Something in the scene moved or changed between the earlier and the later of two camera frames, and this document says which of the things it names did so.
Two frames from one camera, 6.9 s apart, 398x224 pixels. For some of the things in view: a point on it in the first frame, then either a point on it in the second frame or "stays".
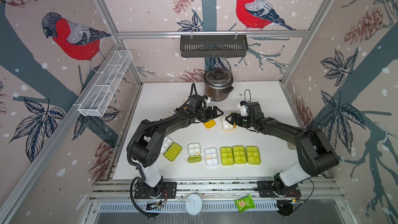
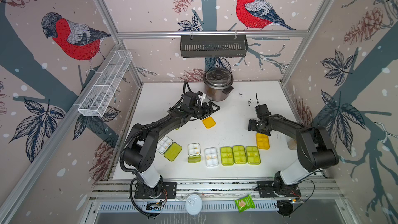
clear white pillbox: x=211 y=157 stays
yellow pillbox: x=226 y=125 → x=263 y=141
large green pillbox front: x=239 y=155 stays
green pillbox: x=253 y=155 stays
